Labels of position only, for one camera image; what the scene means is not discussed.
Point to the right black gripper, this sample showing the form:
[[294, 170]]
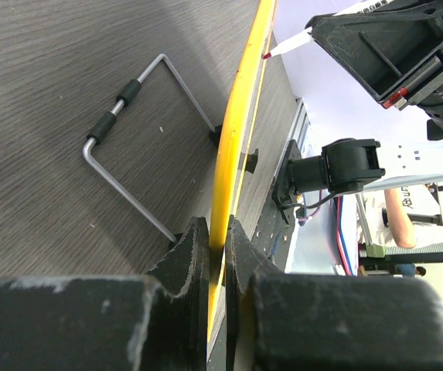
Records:
[[394, 53]]

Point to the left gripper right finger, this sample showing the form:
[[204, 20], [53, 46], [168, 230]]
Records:
[[279, 321]]

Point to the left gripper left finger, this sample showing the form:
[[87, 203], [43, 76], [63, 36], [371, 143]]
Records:
[[153, 321]]

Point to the pink-capped whiteboard marker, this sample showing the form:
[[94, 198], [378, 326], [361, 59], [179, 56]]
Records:
[[305, 36]]

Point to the small orange-framed whiteboard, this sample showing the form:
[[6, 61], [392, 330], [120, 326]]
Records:
[[235, 136]]

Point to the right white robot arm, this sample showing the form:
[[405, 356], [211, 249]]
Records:
[[345, 166]]

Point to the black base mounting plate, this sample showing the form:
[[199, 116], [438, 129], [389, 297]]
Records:
[[275, 226]]

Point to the person in white shirt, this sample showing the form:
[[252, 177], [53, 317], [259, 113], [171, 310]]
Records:
[[395, 217]]

